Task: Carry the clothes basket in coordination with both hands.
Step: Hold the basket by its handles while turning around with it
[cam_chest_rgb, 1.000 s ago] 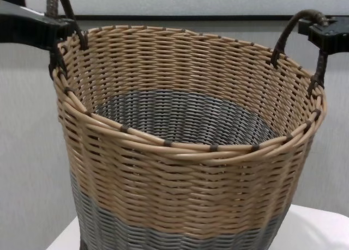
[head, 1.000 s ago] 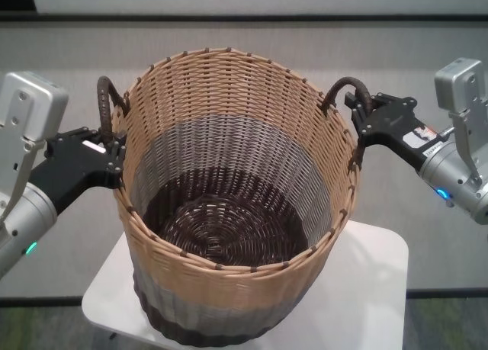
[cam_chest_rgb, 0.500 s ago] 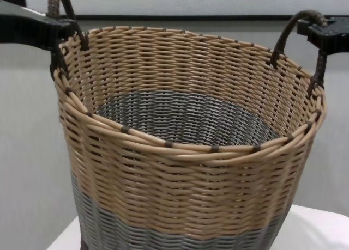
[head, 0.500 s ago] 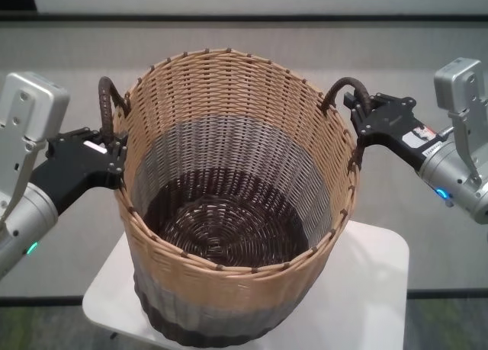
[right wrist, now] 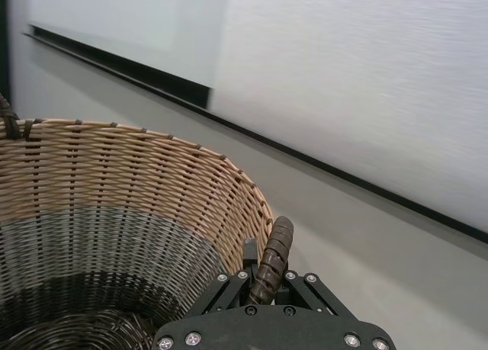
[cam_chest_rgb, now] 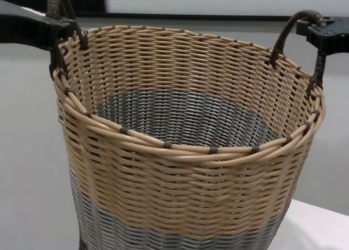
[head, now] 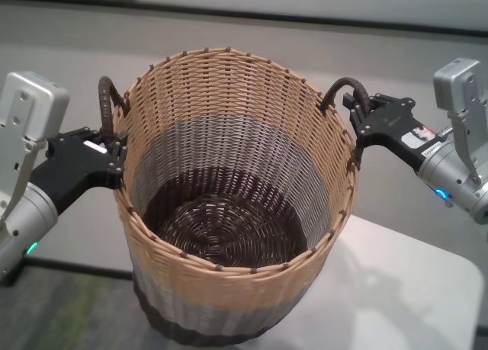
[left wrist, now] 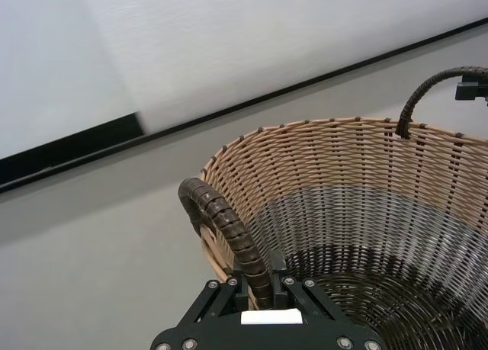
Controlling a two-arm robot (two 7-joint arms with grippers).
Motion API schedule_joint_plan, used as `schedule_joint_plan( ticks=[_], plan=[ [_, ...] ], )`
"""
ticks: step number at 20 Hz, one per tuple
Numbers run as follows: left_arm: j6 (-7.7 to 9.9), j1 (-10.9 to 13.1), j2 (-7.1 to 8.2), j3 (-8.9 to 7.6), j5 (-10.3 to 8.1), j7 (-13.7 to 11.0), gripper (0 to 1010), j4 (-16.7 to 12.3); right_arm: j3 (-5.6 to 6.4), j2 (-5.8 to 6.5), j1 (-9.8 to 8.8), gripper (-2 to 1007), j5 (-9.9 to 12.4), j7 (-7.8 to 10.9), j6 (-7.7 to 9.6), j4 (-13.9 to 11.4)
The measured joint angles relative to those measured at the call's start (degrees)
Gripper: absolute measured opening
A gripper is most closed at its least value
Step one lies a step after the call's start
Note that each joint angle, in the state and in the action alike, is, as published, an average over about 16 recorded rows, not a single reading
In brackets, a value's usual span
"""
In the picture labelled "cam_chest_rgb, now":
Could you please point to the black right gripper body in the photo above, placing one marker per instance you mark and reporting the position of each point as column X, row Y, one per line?
column 339, row 33

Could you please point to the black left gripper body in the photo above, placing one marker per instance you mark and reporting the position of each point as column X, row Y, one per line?
column 19, row 29

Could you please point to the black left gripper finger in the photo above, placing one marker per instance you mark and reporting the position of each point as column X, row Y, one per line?
column 54, row 29

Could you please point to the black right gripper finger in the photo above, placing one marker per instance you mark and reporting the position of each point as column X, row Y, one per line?
column 317, row 39
column 303, row 26

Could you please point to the tan grey woven laundry basket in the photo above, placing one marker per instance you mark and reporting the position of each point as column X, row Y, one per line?
column 180, row 190

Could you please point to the white rounded table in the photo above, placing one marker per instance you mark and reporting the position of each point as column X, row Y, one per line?
column 321, row 228

